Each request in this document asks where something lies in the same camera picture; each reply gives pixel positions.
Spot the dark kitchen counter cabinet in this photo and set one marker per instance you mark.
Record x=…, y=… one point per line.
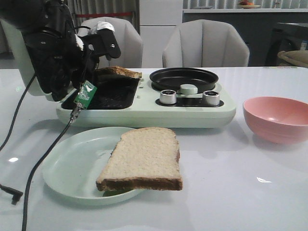
x=254, y=25

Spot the mint green breakfast maker base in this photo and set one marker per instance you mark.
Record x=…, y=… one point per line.
x=145, y=112

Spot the white refrigerator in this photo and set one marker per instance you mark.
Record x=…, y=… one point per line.
x=157, y=20

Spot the red barrier tape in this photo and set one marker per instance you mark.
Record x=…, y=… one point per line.
x=95, y=15

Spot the green circuit board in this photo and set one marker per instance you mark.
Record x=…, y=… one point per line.
x=85, y=95

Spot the black round frying pan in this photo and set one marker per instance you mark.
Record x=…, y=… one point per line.
x=173, y=78

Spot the right grey upholstered chair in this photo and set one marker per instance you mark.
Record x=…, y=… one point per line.
x=205, y=43

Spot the left silver control knob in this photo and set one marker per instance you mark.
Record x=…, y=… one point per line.
x=168, y=97

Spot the tan sofa cushion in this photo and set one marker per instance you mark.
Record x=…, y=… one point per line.
x=294, y=58

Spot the right silver control knob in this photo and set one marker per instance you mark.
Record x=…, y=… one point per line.
x=211, y=98

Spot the fruit plate on counter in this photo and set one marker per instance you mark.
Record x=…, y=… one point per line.
x=246, y=4

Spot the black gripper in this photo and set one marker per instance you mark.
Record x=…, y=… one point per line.
x=55, y=14

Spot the pink plastic bowl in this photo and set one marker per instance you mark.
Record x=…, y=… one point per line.
x=277, y=119

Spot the left grey upholstered chair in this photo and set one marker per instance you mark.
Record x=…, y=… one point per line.
x=128, y=39

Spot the grey upholstered chair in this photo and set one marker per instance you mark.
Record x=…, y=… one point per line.
x=128, y=39
x=205, y=43

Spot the silver control knob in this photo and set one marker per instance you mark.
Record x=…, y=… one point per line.
x=211, y=98
x=168, y=97

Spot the white bread slice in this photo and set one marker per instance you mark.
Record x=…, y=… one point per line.
x=144, y=158
x=119, y=71

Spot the mint green plate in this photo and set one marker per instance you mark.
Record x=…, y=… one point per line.
x=73, y=165

